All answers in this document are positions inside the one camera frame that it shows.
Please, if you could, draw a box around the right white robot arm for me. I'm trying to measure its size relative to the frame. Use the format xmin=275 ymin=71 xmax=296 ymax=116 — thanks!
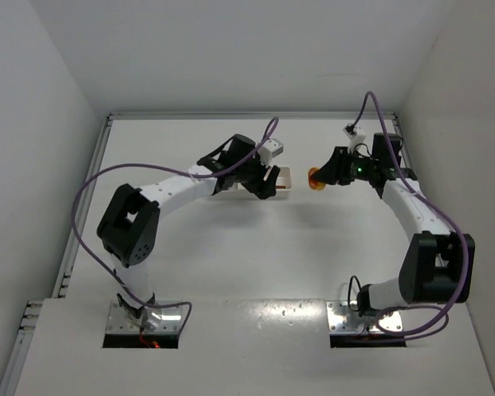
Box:
xmin=309 ymin=133 xmax=475 ymax=316

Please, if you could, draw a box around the yellow orange lego stack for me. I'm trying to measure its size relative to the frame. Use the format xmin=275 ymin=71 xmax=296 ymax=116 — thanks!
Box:
xmin=307 ymin=167 xmax=327 ymax=193

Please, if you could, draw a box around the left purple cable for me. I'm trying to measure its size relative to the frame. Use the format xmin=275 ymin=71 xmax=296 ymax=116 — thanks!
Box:
xmin=72 ymin=115 xmax=281 ymax=331

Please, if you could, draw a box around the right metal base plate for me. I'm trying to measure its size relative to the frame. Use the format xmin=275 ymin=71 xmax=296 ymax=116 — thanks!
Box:
xmin=326 ymin=300 xmax=403 ymax=336

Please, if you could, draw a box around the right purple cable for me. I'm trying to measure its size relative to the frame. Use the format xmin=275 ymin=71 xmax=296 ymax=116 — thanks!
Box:
xmin=348 ymin=91 xmax=475 ymax=342

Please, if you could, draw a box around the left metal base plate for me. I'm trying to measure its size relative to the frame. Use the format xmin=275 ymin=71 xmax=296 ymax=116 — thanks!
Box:
xmin=106 ymin=301 xmax=182 ymax=336

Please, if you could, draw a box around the purple cable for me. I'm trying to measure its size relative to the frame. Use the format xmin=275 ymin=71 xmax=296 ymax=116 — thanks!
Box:
xmin=348 ymin=91 xmax=475 ymax=342
xmin=72 ymin=115 xmax=281 ymax=331

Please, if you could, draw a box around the white three-compartment tray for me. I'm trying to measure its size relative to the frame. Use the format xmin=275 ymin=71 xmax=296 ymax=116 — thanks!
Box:
xmin=208 ymin=167 xmax=292 ymax=201

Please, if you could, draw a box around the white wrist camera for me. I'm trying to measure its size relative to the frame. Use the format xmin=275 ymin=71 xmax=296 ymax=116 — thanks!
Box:
xmin=257 ymin=139 xmax=284 ymax=166
xmin=343 ymin=124 xmax=366 ymax=152

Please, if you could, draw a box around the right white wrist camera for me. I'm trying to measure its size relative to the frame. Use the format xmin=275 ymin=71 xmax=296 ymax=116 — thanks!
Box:
xmin=343 ymin=124 xmax=366 ymax=152

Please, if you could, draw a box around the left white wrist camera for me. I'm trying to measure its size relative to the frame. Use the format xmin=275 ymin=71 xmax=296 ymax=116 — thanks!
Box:
xmin=257 ymin=139 xmax=284 ymax=166

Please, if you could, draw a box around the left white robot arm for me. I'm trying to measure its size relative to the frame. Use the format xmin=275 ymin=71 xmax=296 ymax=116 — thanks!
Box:
xmin=97 ymin=134 xmax=284 ymax=319

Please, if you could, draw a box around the metal base plate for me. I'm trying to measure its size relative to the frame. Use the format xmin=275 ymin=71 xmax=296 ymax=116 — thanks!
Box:
xmin=326 ymin=300 xmax=403 ymax=336
xmin=106 ymin=301 xmax=182 ymax=336

